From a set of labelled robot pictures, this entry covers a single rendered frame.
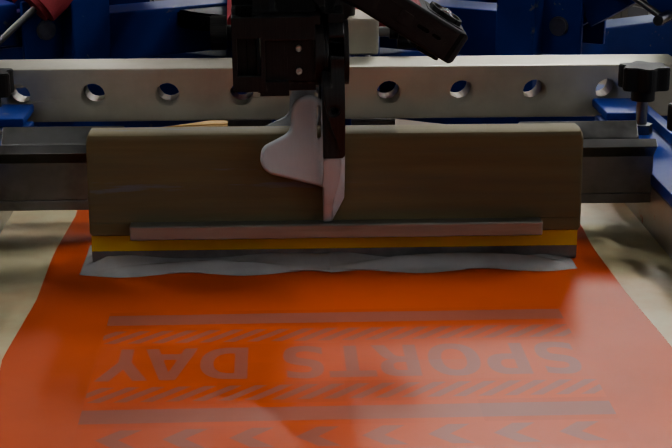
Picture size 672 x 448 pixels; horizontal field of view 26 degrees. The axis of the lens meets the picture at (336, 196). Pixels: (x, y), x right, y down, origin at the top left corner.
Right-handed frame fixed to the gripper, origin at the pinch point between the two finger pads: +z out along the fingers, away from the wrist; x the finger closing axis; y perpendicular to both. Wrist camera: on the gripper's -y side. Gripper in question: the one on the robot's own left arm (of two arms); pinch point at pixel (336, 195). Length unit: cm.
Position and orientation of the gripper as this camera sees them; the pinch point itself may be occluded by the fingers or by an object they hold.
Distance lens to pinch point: 106.6
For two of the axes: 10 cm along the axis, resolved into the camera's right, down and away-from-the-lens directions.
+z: 0.1, 9.6, 2.8
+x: 0.5, 2.8, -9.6
